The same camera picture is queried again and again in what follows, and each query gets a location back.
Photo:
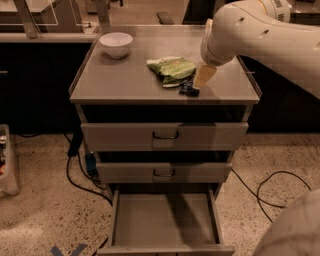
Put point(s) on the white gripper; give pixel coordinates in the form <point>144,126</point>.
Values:
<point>209,55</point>

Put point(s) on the dark blue rxbar wrapper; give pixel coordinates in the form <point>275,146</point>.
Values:
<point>186,88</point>

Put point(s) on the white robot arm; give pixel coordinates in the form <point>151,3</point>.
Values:
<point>261,30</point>

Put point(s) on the grey drawer cabinet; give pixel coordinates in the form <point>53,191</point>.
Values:
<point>127,91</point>

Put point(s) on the grey top drawer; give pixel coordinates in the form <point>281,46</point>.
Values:
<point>138,136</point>

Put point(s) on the grey middle drawer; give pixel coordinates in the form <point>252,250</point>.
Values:
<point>143,172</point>

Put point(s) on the grey open bottom drawer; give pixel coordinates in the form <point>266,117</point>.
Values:
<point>165,223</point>

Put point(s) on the green chip bag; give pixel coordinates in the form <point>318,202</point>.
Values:
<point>172,71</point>

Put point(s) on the white ceramic bowl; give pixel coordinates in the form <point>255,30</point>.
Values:
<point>116,44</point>

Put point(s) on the blue power adapter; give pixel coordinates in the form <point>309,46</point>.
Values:
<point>90,164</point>

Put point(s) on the clear plastic bin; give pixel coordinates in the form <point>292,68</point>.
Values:
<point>9,177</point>

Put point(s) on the blue tape cross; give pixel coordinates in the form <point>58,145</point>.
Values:
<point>73,251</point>

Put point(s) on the black middle drawer handle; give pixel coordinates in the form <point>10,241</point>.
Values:
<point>164,173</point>

